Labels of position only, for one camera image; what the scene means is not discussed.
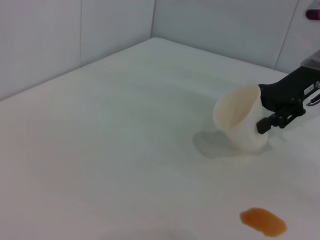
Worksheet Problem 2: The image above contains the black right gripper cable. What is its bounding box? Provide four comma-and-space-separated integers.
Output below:
306, 81, 320, 106

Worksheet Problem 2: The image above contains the white paper cup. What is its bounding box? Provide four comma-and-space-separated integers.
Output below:
212, 84, 270, 152

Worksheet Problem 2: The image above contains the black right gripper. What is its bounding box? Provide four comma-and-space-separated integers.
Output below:
256, 65, 320, 135

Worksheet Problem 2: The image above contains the orange-brown liquid stain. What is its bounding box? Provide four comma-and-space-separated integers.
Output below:
239, 207, 288, 238

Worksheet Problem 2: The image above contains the dark device with pink light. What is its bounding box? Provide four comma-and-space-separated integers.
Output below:
305, 8, 320, 21

